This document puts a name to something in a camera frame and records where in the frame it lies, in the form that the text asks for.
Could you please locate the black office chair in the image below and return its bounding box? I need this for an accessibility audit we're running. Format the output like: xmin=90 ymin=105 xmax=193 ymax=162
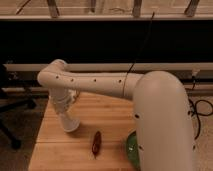
xmin=0 ymin=63 xmax=38 ymax=150

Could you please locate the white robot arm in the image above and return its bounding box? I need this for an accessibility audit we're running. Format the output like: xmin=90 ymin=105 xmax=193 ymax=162
xmin=37 ymin=59 xmax=196 ymax=171

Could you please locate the green ceramic plate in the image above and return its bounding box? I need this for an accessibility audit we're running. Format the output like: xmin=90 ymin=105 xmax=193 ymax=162
xmin=125 ymin=131 xmax=140 ymax=171

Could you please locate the red chili pepper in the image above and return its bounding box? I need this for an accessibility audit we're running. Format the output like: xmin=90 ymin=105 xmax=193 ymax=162
xmin=92 ymin=131 xmax=102 ymax=156

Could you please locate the thin black hanging cable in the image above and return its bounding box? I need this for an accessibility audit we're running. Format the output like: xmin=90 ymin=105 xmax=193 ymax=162
xmin=123 ymin=11 xmax=156 ymax=79

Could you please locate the black cable on floor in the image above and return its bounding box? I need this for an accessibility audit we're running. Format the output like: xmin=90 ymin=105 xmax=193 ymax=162
xmin=187 ymin=79 xmax=213 ymax=141

